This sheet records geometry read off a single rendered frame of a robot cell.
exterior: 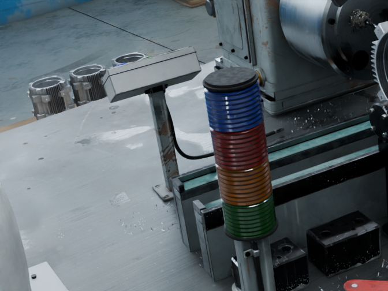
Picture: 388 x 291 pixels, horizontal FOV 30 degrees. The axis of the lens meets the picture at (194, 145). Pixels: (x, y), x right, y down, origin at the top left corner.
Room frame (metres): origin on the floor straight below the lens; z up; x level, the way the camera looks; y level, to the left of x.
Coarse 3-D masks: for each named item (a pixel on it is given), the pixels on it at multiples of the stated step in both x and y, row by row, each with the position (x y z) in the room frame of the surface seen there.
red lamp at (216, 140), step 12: (216, 132) 0.71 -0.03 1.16; (228, 132) 0.70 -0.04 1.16; (240, 132) 0.69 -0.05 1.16; (252, 132) 0.70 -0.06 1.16; (264, 132) 0.72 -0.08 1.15; (216, 144) 0.71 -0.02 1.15; (228, 144) 0.70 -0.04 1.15; (240, 144) 0.69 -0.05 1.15; (252, 144) 0.70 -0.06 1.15; (264, 144) 0.71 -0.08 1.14; (216, 156) 0.71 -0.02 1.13; (228, 156) 0.70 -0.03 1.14; (240, 156) 0.69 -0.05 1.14; (252, 156) 0.70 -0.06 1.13; (264, 156) 0.71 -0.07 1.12; (228, 168) 0.70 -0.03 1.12; (240, 168) 0.69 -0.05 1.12
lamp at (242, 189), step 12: (216, 168) 0.72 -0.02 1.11; (252, 168) 0.70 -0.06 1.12; (264, 168) 0.70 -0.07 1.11; (228, 180) 0.70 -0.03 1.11; (240, 180) 0.69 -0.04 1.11; (252, 180) 0.70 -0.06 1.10; (264, 180) 0.70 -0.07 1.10; (228, 192) 0.70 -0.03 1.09; (240, 192) 0.70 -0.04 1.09; (252, 192) 0.69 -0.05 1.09; (264, 192) 0.70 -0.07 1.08; (240, 204) 0.70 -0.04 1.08
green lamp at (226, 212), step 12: (228, 204) 0.71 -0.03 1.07; (252, 204) 0.70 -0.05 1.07; (264, 204) 0.70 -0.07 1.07; (228, 216) 0.71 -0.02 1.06; (240, 216) 0.70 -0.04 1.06; (252, 216) 0.69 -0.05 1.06; (264, 216) 0.70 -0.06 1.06; (228, 228) 0.71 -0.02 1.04; (240, 228) 0.70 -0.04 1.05; (252, 228) 0.69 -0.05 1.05; (264, 228) 0.70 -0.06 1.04
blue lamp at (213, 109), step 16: (208, 96) 0.71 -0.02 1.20; (224, 96) 0.70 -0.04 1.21; (240, 96) 0.69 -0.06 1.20; (256, 96) 0.71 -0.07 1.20; (208, 112) 0.72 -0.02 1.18; (224, 112) 0.70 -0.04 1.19; (240, 112) 0.69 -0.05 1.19; (256, 112) 0.70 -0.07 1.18; (224, 128) 0.70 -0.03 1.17; (240, 128) 0.69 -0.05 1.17
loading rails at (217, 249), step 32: (320, 128) 1.17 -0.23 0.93; (352, 128) 1.17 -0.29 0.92; (288, 160) 1.11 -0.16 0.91; (320, 160) 1.13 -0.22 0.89; (352, 160) 1.03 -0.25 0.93; (384, 160) 1.05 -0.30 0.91; (192, 192) 1.05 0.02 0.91; (288, 192) 0.99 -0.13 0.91; (320, 192) 1.01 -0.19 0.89; (352, 192) 1.03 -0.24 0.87; (384, 192) 1.05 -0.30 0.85; (192, 224) 1.05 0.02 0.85; (288, 224) 0.99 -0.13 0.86; (224, 256) 0.95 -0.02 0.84
